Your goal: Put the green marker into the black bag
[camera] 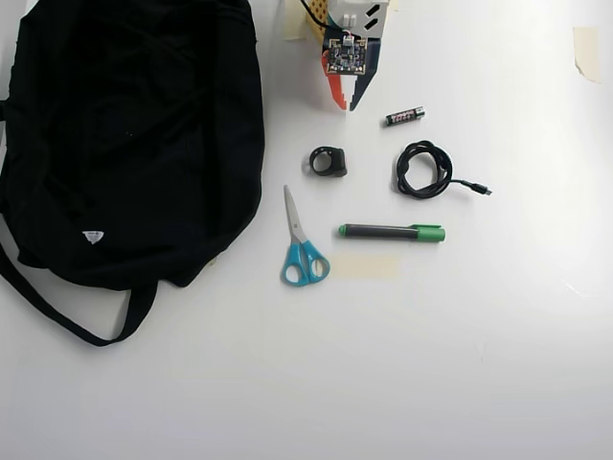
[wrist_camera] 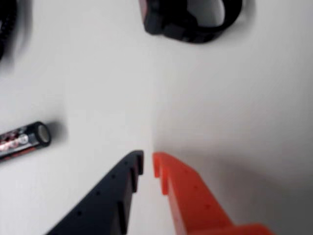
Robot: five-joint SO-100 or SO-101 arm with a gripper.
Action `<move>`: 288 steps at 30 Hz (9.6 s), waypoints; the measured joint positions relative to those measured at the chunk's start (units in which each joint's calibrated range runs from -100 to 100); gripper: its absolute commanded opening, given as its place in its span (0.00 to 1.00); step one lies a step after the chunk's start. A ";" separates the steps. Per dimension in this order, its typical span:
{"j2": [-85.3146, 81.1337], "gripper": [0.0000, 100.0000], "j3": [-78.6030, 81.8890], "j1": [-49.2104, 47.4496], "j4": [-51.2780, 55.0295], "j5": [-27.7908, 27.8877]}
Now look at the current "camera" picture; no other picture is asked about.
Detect grey-blue gripper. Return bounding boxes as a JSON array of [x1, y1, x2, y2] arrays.
[[328, 36, 385, 114]]

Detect green and black marker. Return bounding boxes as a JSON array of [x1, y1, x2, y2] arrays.
[[337, 222, 447, 244]]

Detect black fabric bag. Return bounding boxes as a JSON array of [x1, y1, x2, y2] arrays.
[[0, 0, 267, 349]]

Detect black AAA battery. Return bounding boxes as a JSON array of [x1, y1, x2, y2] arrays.
[[383, 107, 427, 128]]

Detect long beige masking tape strip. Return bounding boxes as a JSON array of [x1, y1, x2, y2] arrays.
[[329, 255, 401, 281]]

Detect torn beige masking tape piece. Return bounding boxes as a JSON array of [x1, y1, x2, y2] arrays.
[[572, 26, 602, 85]]

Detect black ring strap device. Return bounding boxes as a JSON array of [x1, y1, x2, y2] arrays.
[[302, 146, 349, 179]]

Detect thin black camera cable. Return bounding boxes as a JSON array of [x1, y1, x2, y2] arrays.
[[300, 0, 332, 31]]

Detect coiled black USB cable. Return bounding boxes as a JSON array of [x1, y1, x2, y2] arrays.
[[395, 139, 494, 201]]

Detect blue handled scissors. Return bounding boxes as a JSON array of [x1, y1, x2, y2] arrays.
[[280, 184, 332, 288]]

